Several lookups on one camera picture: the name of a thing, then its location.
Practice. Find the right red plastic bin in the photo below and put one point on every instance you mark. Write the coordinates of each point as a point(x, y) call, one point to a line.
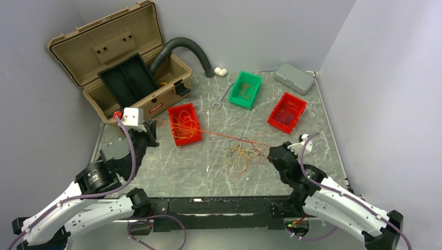
point(287, 113)

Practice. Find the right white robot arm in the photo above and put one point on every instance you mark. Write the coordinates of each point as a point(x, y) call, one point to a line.
point(317, 194)

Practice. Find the silver open-end wrench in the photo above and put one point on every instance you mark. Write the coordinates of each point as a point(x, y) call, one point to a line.
point(218, 103)

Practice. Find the tan plastic toolbox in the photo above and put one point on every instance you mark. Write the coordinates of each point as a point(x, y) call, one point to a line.
point(111, 40)

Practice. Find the left red plastic bin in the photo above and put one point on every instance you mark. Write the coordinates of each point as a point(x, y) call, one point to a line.
point(184, 124)

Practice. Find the green plastic bin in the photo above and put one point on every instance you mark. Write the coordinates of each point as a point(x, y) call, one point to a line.
point(245, 88)

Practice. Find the red plastic bin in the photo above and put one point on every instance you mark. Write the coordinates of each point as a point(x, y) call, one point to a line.
point(184, 124)
point(287, 113)

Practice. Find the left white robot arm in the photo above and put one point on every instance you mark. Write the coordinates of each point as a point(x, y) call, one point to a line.
point(64, 216)

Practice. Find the grey plastic case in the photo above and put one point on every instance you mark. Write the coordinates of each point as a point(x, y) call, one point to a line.
point(295, 79)

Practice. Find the white pipe fitting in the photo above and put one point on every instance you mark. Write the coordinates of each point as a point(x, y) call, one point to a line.
point(220, 72)

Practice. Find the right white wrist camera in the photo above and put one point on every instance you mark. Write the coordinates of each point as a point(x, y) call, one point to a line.
point(296, 148)

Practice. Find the black toolbox tray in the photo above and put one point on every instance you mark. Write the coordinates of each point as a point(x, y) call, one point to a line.
point(129, 81)

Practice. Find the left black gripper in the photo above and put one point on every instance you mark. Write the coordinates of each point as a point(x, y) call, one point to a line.
point(150, 134)

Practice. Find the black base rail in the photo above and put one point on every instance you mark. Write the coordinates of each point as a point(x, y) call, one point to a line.
point(224, 212)

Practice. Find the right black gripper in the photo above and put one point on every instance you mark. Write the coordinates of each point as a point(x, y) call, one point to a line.
point(285, 145)

